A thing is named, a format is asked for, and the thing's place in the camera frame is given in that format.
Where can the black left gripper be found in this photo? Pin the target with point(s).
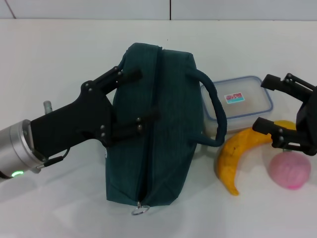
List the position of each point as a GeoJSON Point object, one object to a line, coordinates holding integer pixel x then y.
{"type": "Point", "coordinates": [74, 116]}

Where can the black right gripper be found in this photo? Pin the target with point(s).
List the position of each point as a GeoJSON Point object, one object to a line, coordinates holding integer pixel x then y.
{"type": "Point", "coordinates": [308, 116]}

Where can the clear plastic lunch box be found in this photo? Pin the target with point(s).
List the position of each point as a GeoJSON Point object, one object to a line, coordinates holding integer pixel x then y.
{"type": "Point", "coordinates": [247, 109]}

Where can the dark teal fabric lunch bag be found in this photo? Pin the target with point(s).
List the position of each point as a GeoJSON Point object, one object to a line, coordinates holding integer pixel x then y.
{"type": "Point", "coordinates": [173, 124]}

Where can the pink toy peach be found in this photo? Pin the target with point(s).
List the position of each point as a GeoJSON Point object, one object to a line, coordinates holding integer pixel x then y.
{"type": "Point", "coordinates": [289, 171]}

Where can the yellow banana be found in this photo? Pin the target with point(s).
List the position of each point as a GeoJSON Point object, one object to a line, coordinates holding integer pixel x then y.
{"type": "Point", "coordinates": [230, 153]}

